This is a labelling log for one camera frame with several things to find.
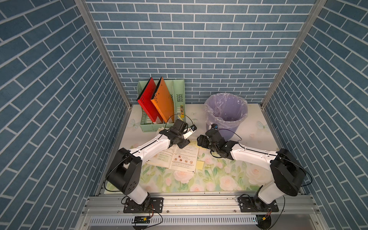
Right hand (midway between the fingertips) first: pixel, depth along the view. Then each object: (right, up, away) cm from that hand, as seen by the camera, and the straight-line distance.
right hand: (201, 140), depth 88 cm
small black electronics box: (-31, -38, -16) cm, 51 cm away
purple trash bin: (+16, +5, -7) cm, 18 cm away
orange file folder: (-25, +26, +9) cm, 38 cm away
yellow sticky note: (-1, -15, -1) cm, 15 cm away
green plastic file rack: (-17, +36, +17) cm, 43 cm away
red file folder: (-34, +25, -2) cm, 43 cm away
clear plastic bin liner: (+17, +19, +9) cm, 27 cm away
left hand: (-9, +2, +1) cm, 9 cm away
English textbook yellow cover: (-11, -12, +1) cm, 16 cm away
